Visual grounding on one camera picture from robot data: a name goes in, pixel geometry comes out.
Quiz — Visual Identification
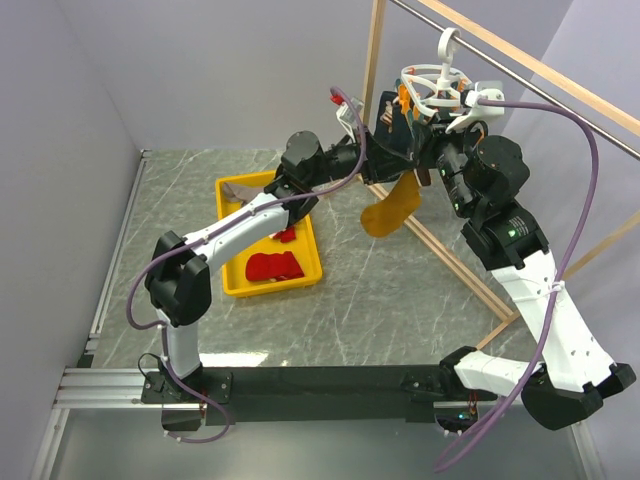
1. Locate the white round clip hanger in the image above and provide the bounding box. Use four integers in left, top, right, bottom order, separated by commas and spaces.
394, 27, 483, 130

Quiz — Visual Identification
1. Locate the wooden rack frame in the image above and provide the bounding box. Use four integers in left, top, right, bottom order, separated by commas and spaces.
344, 0, 640, 351

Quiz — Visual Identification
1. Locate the red white patterned sock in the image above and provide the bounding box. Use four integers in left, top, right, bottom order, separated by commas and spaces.
270, 226, 297, 244

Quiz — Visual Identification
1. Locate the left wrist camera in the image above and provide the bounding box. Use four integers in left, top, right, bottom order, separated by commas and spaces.
330, 87, 364, 140

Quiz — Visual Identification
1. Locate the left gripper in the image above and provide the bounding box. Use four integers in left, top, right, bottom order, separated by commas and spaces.
307, 126, 417, 189

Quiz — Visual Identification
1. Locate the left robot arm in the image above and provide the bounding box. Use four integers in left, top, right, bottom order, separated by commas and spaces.
144, 126, 415, 402

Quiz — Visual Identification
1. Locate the metal hanging rod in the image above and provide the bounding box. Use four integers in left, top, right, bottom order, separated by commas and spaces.
420, 1, 639, 160

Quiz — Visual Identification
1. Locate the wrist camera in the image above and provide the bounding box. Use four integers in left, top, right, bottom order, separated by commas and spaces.
330, 87, 364, 140
445, 80, 505, 134

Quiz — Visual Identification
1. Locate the black base bar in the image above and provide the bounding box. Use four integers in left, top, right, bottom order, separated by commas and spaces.
141, 365, 496, 430

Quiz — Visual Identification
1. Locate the navy blue hanging sock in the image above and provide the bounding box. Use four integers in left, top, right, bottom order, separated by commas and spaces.
374, 91, 413, 156

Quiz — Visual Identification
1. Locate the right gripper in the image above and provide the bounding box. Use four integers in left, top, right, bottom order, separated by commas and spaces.
410, 111, 483, 218

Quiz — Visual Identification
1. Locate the mustard yellow sock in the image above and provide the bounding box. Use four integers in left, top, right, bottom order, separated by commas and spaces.
360, 172, 421, 238

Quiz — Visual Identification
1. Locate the grey sock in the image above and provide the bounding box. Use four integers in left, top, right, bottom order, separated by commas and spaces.
221, 182, 264, 205

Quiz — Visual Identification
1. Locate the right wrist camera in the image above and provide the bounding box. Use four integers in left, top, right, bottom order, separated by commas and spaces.
445, 80, 505, 134

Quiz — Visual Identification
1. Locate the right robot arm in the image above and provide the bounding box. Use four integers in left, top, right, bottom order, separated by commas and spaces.
411, 117, 636, 431

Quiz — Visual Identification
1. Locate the aluminium rail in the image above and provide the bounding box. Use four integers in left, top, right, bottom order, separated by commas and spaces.
30, 149, 151, 479

